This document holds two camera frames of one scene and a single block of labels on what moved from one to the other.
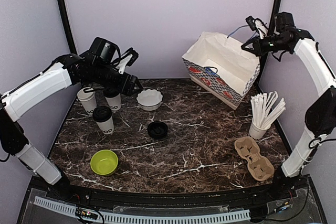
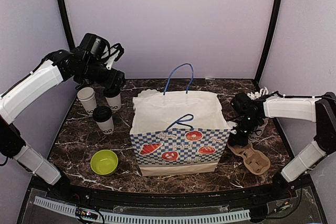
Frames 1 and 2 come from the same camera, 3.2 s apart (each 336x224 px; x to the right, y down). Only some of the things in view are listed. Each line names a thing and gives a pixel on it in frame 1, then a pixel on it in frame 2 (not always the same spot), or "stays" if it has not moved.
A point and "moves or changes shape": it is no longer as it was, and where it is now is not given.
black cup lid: x=102 y=114 stays
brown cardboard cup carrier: x=259 y=168 moves or changes shape
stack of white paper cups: x=87 y=99 stays
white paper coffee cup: x=114 y=103 stays
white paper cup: x=106 y=127 stays
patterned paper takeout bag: x=222 y=67 to x=178 y=132
